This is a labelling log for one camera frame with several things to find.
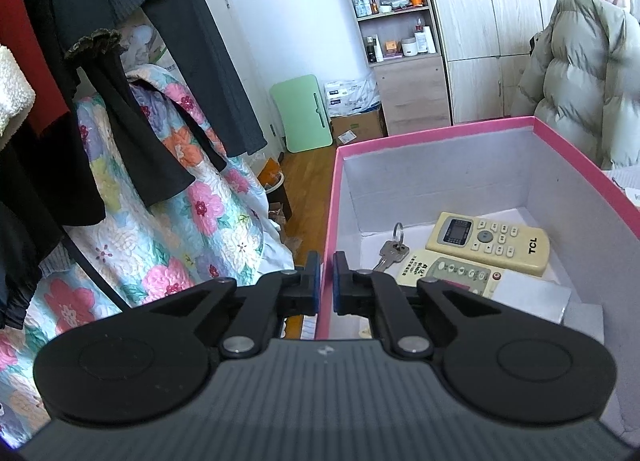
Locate floral quilt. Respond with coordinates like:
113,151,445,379
0,64,296,452

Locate dark grey hanging garment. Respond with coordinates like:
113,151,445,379
140,0,269,158

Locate beige remote red button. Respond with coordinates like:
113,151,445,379
397,248,506,299

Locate grey puffer jacket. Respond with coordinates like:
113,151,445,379
517,0,640,169

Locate white fleece garment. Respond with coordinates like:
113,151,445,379
0,46,36,137

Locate pink cardboard box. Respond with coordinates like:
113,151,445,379
314,116,640,442

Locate black ruffled hanging garment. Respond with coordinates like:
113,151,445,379
64,28,228,209

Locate bunch of silver keys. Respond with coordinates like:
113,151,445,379
372,222,412,272

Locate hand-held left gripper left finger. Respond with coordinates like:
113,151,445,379
130,250,322,360

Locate brown cardboard box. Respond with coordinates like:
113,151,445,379
330,108,387,146

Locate green folding table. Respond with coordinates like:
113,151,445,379
270,74,334,153

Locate red hanging garment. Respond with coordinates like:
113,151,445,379
0,0,71,137

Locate wooden shelf cabinet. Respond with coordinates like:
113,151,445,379
332,0,453,137

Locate white bottle dark cap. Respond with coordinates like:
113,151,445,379
414,18,430,55

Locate plastic wrapped packs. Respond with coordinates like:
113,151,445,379
322,77,383,117

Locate light wooden wardrobe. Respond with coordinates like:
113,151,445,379
415,0,578,124

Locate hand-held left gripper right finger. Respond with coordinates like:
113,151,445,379
332,251,505,361

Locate beige remote with display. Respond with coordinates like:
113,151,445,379
425,211,551,277

